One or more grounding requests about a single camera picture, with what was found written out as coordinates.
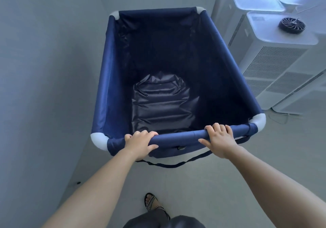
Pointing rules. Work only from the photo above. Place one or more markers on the person's left forearm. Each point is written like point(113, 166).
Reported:
point(96, 192)

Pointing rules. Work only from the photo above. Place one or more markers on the person's right forearm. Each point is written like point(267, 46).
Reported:
point(275, 187)

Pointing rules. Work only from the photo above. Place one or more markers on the person's right hand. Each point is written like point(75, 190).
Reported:
point(221, 143)

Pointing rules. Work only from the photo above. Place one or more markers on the small round black fan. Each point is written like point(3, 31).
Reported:
point(291, 26)

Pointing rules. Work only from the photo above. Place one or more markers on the navy fabric laundry cart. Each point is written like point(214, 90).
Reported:
point(158, 52)

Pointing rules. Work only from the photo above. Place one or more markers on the person's grey trousers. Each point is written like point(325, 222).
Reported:
point(152, 219)

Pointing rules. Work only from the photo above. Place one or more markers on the person's left hand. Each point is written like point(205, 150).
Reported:
point(138, 146)

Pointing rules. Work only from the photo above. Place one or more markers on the black woven sandal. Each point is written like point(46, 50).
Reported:
point(151, 202)

